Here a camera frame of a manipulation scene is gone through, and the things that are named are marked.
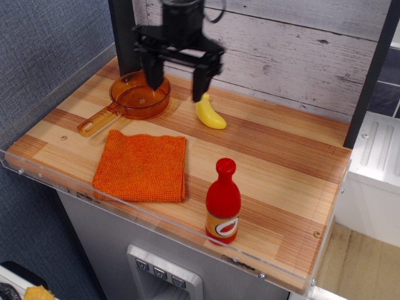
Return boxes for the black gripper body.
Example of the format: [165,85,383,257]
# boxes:
[133,1,224,74]

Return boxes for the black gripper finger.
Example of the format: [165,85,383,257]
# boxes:
[192,65,219,103]
[139,50,164,91]

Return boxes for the orange transparent pan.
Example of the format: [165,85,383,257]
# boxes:
[77,71,171,137]

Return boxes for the yellow toy banana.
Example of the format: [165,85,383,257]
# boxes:
[196,94,227,129]

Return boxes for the orange knitted cloth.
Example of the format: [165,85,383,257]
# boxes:
[92,130,187,203]

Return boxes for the red sauce bottle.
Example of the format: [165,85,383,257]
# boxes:
[205,157,241,244]

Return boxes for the grey toy fridge cabinet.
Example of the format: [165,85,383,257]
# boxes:
[59,192,289,299]

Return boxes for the silver dispenser panel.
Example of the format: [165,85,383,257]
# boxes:
[126,244,204,299]

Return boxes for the white ribbed appliance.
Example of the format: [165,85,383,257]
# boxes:
[334,112,399,246]

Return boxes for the yellow object bottom left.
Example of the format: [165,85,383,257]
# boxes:
[23,286,56,300]

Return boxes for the right dark post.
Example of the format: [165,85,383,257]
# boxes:
[343,0,399,149]

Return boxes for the black braided cable bottom left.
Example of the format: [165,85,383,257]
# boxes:
[0,282,19,300]

